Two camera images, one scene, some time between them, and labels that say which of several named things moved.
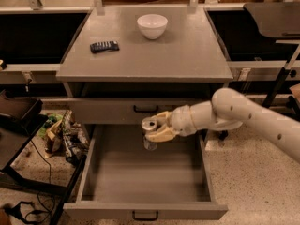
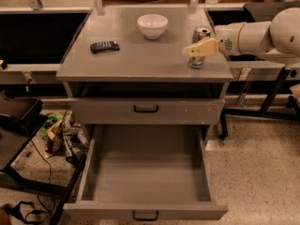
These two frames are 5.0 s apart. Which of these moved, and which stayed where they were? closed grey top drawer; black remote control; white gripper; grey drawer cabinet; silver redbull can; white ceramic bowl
Moved: silver redbull can; white gripper
Stayed: black remote control; closed grey top drawer; grey drawer cabinet; white ceramic bowl
